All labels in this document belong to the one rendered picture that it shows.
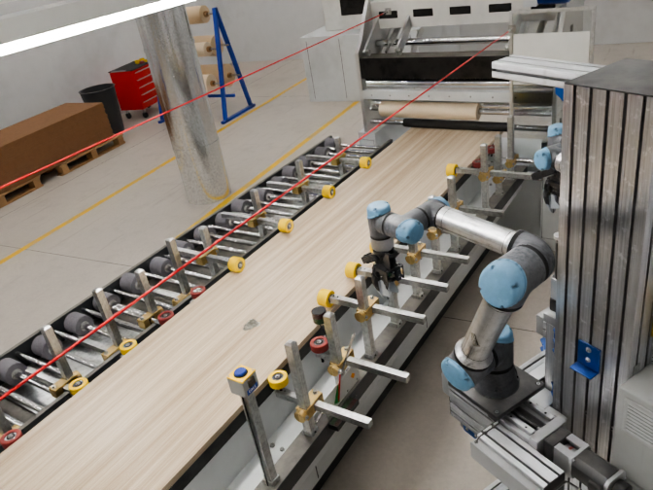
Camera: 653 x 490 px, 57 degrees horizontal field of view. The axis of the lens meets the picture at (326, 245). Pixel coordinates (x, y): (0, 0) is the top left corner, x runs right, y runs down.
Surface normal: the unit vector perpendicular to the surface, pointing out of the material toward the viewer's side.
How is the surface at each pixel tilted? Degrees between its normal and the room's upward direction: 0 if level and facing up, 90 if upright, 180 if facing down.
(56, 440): 0
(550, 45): 90
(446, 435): 0
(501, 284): 83
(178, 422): 0
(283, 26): 90
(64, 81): 90
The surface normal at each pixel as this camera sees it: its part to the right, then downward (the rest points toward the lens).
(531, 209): -0.53, 0.48
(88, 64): 0.88, 0.10
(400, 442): -0.15, -0.87
